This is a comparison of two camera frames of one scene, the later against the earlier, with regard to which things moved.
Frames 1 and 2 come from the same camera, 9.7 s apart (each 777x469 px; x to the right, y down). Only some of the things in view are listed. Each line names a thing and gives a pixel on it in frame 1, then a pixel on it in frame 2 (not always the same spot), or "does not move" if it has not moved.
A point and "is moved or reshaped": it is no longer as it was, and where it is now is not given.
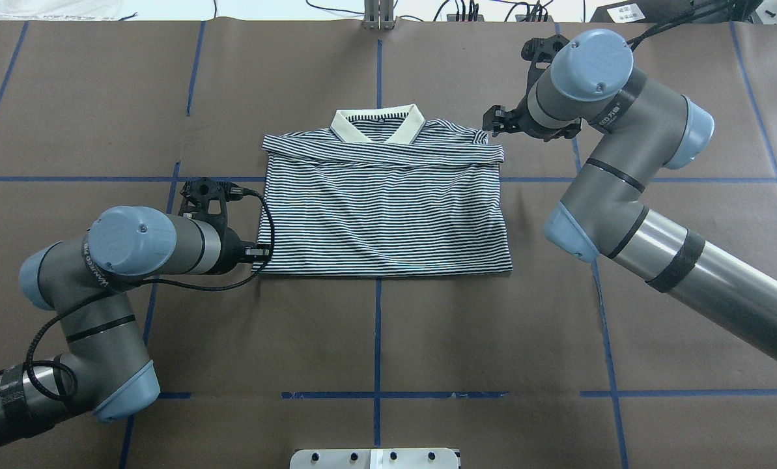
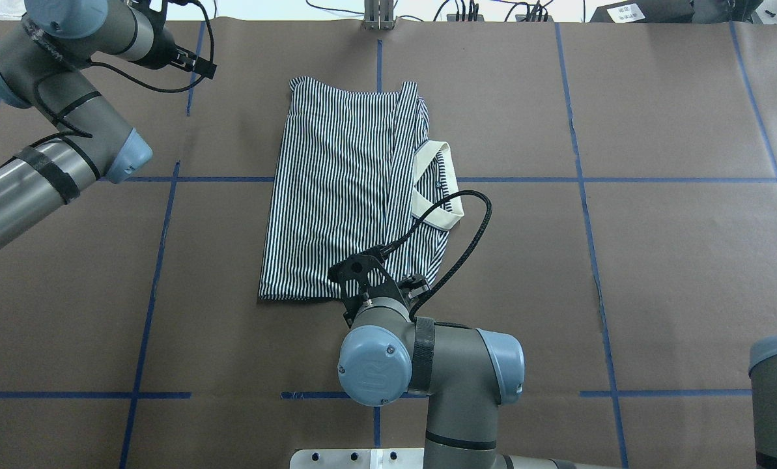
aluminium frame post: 379,14 does not move
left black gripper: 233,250 → 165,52
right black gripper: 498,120 → 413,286
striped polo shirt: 382,191 is moved or reshaped
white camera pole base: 375,458 does not move
